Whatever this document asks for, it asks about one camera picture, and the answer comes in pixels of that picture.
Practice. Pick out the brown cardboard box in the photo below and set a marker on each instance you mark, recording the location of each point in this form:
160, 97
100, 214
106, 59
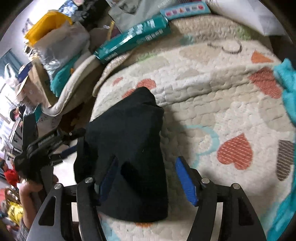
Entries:
34, 86

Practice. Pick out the teal plush toy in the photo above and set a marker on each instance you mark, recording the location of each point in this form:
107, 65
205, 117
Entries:
62, 76

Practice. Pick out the grey tote bag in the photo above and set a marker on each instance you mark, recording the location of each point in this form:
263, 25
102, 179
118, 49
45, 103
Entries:
127, 14

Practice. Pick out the yellow bag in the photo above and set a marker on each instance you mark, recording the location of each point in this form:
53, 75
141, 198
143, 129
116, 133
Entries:
50, 21

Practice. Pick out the turquoise fleece blanket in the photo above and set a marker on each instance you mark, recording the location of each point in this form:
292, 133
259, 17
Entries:
285, 75

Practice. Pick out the teal tissue pack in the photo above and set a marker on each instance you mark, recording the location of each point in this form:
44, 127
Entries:
139, 34

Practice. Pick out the light blue patterned box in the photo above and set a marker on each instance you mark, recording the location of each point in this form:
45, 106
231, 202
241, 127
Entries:
184, 10

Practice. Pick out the white paper bag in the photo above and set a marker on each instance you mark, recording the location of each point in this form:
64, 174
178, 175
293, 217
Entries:
251, 13

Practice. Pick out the person's left hand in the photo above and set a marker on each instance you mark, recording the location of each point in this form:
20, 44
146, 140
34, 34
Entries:
29, 210

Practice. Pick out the quilted patterned bed cover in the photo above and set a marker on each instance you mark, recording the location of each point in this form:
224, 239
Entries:
223, 113

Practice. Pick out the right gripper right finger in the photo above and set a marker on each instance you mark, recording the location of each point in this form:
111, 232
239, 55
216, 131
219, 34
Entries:
239, 219

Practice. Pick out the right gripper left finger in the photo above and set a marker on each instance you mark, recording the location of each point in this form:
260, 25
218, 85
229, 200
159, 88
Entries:
54, 218

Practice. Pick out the silver plastic bag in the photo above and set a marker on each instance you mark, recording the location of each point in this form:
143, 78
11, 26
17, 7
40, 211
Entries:
61, 45

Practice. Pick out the black pants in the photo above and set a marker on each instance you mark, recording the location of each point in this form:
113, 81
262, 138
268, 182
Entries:
121, 152

